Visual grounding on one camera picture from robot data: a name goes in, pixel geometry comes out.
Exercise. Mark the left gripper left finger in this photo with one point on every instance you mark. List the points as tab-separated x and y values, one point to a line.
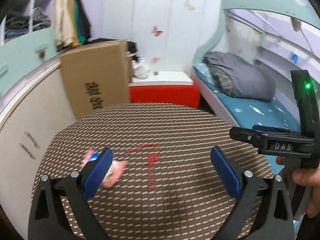
48	219

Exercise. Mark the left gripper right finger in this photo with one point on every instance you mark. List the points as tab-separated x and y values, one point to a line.
274	219

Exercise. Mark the pink candy wrapper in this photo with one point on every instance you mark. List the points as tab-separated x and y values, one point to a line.
114	173

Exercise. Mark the person's right hand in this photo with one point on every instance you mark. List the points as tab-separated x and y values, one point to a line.
309	177

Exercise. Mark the teal quilted bed mattress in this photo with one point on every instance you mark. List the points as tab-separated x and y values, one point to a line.
280	112

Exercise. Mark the grey folded duvet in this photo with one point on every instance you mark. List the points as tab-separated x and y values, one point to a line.
238	78

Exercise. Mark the brown dotted tablecloth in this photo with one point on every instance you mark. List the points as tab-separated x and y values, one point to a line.
169	189

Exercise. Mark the white shelf cabinet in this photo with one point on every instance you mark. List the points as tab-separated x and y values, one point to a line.
34	107

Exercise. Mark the large cardboard box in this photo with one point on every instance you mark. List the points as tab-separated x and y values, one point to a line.
96	76

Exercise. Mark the red storage bench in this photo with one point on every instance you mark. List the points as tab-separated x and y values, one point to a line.
165	87

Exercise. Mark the white plastic bag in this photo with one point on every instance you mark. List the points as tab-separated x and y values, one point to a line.
140	69

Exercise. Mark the hanging beige green clothes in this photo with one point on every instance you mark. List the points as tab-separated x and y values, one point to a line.
72	26

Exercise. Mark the lilac wall shelves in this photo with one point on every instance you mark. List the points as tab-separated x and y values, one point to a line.
281	47

